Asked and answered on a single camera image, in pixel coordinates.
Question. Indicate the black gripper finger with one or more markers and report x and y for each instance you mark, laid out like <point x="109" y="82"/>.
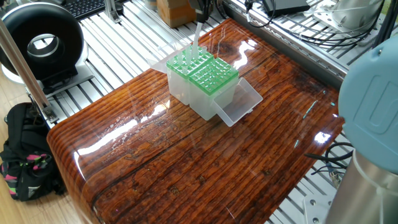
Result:
<point x="198" y="6"/>
<point x="207" y="6"/>

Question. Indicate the green rack clear tip box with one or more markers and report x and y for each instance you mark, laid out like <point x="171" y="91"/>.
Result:
<point x="177" y="87"/>
<point x="217" y="99"/>

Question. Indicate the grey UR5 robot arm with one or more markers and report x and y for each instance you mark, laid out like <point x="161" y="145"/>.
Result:
<point x="373" y="112"/>

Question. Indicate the brown cardboard box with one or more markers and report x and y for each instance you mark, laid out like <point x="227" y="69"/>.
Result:
<point x="171" y="9"/>

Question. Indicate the dark flat device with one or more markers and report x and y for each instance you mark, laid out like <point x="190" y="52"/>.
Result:
<point x="289" y="5"/>

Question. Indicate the black keyboard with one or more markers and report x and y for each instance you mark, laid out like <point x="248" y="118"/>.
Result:
<point x="84" y="6"/>

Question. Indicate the perforated silver metal plate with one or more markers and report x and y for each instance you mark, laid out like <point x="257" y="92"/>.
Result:
<point x="345" y="12"/>

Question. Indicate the glossy wooden table board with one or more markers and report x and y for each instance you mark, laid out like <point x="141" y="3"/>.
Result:
<point x="186" y="162"/>

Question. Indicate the black backpack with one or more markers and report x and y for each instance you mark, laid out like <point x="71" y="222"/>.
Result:
<point x="25" y="155"/>

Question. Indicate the short aluminium post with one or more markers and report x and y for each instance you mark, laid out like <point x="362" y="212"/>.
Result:
<point x="114" y="9"/>

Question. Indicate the aluminium frame post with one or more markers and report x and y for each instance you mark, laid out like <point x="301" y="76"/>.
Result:
<point x="28" y="81"/>

